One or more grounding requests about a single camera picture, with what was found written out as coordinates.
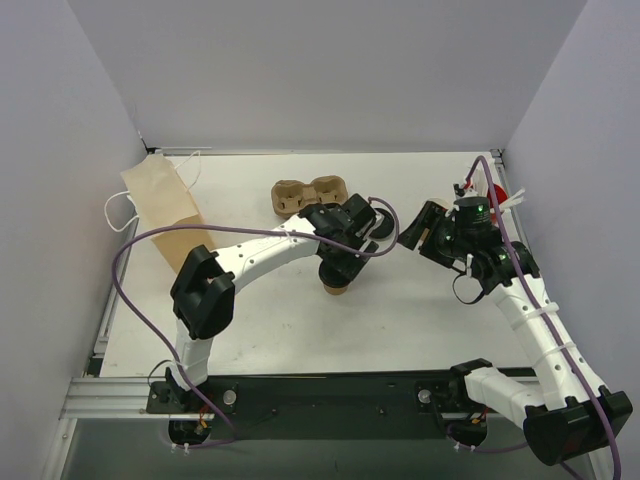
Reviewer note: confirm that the red cylindrical holder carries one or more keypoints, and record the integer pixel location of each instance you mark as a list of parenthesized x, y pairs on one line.
[(483, 190)]

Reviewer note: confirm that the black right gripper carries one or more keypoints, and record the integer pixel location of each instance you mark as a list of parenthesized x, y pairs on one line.
[(433, 240)]

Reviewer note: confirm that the stack of paper cups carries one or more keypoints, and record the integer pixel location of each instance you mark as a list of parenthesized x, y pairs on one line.
[(442, 202)]

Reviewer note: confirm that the brown paper coffee cup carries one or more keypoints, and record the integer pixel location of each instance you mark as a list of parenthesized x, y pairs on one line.
[(335, 290)]

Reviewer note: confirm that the aluminium frame rail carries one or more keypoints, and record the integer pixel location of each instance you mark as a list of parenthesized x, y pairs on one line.
[(100, 397)]

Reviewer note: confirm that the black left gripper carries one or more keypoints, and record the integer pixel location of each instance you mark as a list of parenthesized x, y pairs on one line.
[(341, 263)]

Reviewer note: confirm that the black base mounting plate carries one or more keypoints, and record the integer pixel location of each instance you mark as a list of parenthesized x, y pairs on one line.
[(468, 425)]

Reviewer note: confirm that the stack of black lids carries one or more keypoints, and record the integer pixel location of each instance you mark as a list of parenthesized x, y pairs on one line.
[(385, 227)]

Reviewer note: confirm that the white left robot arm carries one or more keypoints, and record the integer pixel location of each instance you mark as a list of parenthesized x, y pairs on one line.
[(204, 291)]

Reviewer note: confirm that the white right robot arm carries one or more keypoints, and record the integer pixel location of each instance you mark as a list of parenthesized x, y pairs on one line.
[(574, 412)]

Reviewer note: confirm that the black coffee cup lid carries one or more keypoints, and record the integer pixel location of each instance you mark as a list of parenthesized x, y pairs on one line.
[(330, 276)]

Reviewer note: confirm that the brown pulp cup carrier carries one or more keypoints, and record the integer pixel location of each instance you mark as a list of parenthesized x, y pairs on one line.
[(290, 196)]

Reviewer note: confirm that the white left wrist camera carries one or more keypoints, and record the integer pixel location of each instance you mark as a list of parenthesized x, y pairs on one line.
[(382, 220)]

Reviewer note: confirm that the brown paper bag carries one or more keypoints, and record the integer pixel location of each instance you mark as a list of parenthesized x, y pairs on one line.
[(161, 198)]

